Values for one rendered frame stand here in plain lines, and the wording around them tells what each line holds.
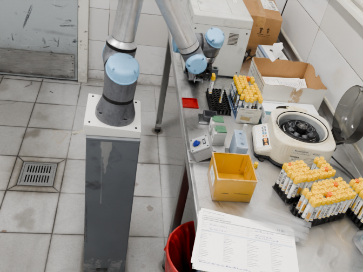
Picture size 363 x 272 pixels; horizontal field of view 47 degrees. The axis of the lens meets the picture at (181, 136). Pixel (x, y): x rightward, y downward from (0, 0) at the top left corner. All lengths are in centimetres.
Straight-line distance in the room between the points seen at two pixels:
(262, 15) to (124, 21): 105
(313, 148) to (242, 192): 34
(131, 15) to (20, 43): 202
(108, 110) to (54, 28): 188
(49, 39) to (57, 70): 27
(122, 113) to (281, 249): 72
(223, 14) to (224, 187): 89
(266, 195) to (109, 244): 85
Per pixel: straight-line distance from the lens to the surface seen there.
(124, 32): 156
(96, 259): 211
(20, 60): 354
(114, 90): 150
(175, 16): 142
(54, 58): 348
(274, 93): 183
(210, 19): 193
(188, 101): 183
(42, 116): 316
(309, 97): 190
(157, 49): 344
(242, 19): 196
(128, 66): 149
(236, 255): 126
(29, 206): 253
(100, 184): 173
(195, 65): 149
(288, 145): 155
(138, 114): 165
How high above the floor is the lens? 186
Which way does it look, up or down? 37 degrees down
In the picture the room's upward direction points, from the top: 11 degrees clockwise
